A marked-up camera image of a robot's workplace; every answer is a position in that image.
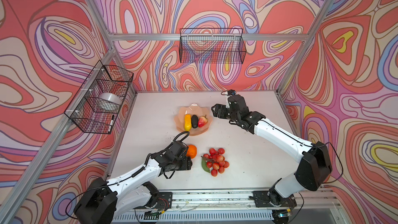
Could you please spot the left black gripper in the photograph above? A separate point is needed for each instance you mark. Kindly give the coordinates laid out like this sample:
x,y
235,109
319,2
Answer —
x,y
186,164

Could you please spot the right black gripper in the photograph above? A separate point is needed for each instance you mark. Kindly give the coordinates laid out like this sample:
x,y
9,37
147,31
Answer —
x,y
217,107

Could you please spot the large orange fake orange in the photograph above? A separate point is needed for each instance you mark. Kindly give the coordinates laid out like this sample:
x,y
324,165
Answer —
x,y
192,151

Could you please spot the red fake apple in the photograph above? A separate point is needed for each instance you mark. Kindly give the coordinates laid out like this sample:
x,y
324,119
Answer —
x,y
202,121

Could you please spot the dark fake avocado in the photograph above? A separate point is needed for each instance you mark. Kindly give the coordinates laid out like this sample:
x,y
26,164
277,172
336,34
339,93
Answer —
x,y
194,121

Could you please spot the yellow fake fruit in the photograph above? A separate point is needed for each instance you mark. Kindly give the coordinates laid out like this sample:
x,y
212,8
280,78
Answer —
x,y
187,122

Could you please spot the red fake grape bunch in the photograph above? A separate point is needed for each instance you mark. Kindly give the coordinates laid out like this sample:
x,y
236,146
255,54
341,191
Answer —
x,y
214,162

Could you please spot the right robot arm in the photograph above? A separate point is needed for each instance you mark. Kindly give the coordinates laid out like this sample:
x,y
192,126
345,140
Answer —
x,y
314,164

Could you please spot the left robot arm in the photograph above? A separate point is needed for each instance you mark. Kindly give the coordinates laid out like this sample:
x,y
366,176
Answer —
x,y
106,199

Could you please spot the pink lotus fruit bowl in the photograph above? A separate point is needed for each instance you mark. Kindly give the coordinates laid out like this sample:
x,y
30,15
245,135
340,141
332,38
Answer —
x,y
193,109

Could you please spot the black marker in basket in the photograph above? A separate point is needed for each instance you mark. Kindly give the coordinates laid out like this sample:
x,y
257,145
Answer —
x,y
111,124

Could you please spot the silver tape roll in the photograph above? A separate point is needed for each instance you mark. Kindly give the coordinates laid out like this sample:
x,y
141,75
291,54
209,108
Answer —
x,y
109,102

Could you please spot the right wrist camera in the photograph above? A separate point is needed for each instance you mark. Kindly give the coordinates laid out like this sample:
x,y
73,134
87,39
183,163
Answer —
x,y
231,93

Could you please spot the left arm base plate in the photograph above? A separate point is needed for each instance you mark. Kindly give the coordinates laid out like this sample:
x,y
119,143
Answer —
x,y
161,202

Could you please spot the black wire basket back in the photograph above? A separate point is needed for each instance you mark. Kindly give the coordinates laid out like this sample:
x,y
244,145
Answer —
x,y
212,45

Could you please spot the black wire basket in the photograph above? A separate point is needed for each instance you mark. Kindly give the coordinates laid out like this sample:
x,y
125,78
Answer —
x,y
212,45
83,110

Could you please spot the black wire basket left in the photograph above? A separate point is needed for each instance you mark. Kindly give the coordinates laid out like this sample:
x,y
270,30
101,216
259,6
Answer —
x,y
83,110

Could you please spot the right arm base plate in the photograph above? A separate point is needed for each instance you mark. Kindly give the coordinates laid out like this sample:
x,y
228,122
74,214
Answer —
x,y
266,199

